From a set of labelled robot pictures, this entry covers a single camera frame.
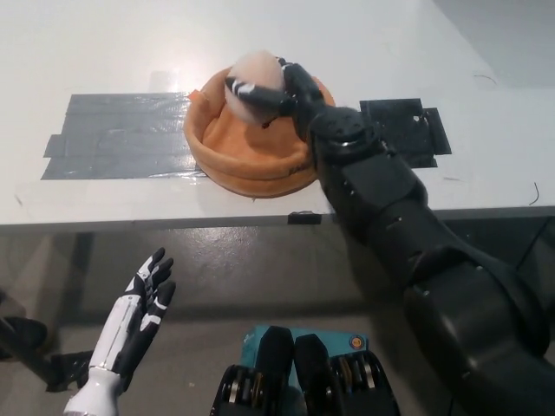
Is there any black tape square patch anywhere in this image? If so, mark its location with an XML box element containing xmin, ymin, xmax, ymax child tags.
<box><xmin>357</xmin><ymin>98</ymin><xmax>453</xmax><ymax>170</ymax></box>

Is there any dark table leg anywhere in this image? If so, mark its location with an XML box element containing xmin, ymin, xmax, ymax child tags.
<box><xmin>74</xmin><ymin>231</ymin><xmax>96</xmax><ymax>343</ymax></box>

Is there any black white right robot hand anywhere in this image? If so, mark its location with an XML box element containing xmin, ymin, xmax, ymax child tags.
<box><xmin>224</xmin><ymin>55</ymin><xmax>331</xmax><ymax>140</ymax></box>

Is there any small black tape strip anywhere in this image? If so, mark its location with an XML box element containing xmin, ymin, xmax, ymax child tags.
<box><xmin>287</xmin><ymin>210</ymin><xmax>323</xmax><ymax>225</ymax></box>

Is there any white plush dumpling toy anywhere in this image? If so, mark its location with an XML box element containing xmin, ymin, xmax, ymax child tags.
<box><xmin>225</xmin><ymin>50</ymin><xmax>290</xmax><ymax>124</ymax></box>

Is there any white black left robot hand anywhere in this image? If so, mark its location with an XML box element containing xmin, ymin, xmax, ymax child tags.
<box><xmin>88</xmin><ymin>247</ymin><xmax>177</xmax><ymax>385</ymax></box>

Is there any grey duct tape patch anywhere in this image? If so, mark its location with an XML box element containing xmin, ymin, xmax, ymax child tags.
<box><xmin>41</xmin><ymin>91</ymin><xmax>207</xmax><ymax>181</ymax></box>

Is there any orange plush round basket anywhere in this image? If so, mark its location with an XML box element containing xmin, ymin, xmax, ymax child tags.
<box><xmin>182</xmin><ymin>64</ymin><xmax>338</xmax><ymax>200</ymax></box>

